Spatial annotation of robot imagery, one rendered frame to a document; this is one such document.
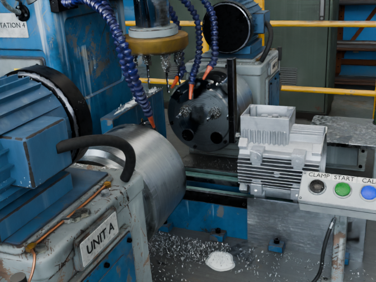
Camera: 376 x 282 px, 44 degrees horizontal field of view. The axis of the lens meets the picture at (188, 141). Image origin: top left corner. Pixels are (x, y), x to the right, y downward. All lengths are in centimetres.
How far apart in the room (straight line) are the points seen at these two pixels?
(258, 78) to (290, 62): 278
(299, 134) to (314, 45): 319
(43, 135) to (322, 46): 381
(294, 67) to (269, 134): 327
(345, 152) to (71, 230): 119
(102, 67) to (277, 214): 64
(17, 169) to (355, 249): 85
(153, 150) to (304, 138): 38
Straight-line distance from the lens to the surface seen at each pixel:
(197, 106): 149
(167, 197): 101
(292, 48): 439
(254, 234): 127
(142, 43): 118
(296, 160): 113
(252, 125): 117
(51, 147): 68
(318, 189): 99
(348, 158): 173
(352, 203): 98
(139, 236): 90
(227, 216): 128
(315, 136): 116
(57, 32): 122
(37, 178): 66
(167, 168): 102
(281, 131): 116
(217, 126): 149
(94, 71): 136
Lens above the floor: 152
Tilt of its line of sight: 22 degrees down
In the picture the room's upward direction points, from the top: 4 degrees counter-clockwise
